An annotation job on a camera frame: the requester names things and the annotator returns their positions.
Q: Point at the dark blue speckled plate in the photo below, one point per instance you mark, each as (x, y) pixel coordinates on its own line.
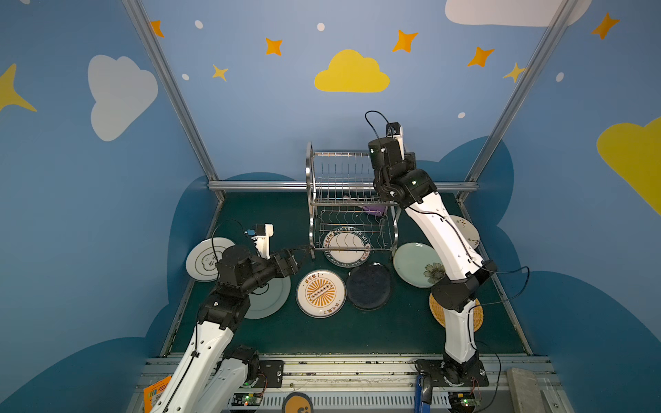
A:
(369, 286)

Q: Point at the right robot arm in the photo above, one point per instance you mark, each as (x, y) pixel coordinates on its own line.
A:
(398, 179)

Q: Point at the grey block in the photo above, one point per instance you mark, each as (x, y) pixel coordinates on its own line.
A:
(525, 392)

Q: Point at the green rim lettered plate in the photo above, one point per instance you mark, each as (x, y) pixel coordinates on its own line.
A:
(346, 247)

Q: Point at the blue handled tool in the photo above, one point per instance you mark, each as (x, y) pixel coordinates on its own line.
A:
(423, 394)

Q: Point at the round black orange logo disc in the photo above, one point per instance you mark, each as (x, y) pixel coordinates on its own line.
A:
(297, 402)

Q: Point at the plain pale green plate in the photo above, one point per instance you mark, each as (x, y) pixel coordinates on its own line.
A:
(267, 300)

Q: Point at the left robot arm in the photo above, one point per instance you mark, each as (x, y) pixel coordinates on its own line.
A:
(207, 376)

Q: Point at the orange sunburst plate flat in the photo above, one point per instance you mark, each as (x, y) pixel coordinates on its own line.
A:
(321, 294)

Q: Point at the white cloud motif plate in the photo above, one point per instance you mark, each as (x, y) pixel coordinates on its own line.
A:
(201, 261)

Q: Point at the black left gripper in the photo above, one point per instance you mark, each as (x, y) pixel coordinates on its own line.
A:
(288, 261)

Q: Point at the pink purple silicone spatula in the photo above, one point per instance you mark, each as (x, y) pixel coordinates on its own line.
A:
(375, 210)

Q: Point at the light green flower plate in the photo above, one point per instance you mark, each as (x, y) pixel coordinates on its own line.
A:
(419, 265)

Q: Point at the orange green box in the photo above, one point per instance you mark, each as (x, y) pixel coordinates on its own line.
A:
(152, 393)

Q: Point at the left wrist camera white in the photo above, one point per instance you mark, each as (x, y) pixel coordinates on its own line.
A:
(260, 235)

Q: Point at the stainless steel dish rack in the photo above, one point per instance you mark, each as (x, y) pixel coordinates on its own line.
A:
(338, 184)

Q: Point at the white red-berry plate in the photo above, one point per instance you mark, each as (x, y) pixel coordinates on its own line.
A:
(468, 230)

